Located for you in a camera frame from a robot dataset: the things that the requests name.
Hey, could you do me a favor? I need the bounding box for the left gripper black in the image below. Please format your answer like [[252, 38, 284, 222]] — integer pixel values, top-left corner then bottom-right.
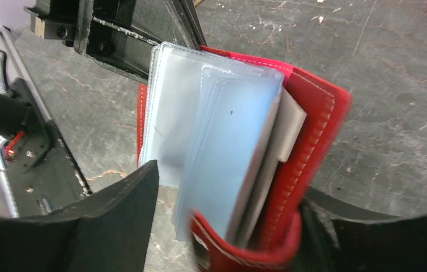
[[24, 0, 207, 83]]

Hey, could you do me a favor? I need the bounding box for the red leather card holder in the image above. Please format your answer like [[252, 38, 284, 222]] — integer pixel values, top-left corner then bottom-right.
[[138, 42, 352, 271]]

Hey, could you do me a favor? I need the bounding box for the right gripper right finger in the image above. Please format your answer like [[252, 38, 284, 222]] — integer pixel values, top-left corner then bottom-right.
[[292, 188, 427, 271]]

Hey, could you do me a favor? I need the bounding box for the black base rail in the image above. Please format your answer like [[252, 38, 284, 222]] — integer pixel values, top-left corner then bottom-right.
[[0, 77, 92, 217]]

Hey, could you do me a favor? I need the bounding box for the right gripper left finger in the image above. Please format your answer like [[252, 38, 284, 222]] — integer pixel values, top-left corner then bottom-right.
[[0, 160, 159, 271]]

